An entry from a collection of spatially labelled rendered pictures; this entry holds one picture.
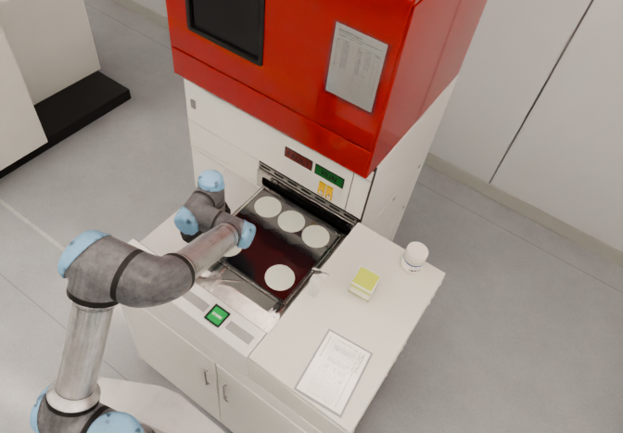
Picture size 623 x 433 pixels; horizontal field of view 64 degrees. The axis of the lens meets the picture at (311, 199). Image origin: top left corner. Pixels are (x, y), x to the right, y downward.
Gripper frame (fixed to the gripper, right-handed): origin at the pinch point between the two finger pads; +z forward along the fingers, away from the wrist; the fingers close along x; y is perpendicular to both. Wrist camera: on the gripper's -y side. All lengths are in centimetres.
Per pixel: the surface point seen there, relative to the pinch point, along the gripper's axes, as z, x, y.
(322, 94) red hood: -54, 1, 37
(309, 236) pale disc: 1.2, -8.7, 34.1
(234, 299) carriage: 3.3, -19.2, 0.7
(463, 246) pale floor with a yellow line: 91, 1, 155
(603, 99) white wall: -2, 3, 209
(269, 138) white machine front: -20.3, 22.5, 32.2
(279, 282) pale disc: 1.3, -20.9, 16.2
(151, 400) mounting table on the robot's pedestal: 9.4, -36.3, -32.3
